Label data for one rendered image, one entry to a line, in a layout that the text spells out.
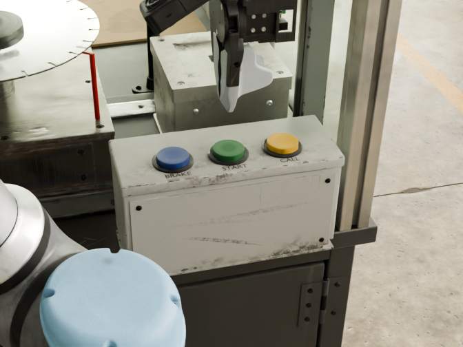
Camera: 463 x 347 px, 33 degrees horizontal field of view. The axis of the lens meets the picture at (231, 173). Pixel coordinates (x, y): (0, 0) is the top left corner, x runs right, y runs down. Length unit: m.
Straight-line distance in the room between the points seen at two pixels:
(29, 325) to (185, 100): 0.52
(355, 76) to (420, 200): 1.53
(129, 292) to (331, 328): 0.63
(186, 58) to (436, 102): 1.94
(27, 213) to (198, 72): 0.51
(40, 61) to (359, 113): 0.43
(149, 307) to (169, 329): 0.02
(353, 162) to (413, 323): 1.08
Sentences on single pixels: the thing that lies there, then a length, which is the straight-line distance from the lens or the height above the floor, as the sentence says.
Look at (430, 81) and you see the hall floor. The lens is 3.19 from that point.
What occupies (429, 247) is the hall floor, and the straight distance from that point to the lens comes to 2.31.
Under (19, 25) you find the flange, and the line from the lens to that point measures 1.18.
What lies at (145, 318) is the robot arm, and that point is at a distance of 0.64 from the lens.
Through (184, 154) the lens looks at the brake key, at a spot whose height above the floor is 0.91.
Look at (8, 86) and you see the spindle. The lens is 1.22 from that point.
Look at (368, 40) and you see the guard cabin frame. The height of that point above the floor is 1.04.
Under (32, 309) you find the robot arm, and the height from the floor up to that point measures 0.95.
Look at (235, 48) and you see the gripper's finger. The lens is 0.85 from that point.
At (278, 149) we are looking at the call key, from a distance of 0.96.
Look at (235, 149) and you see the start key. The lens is 0.96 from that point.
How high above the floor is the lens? 1.42
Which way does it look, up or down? 34 degrees down
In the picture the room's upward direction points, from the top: 1 degrees clockwise
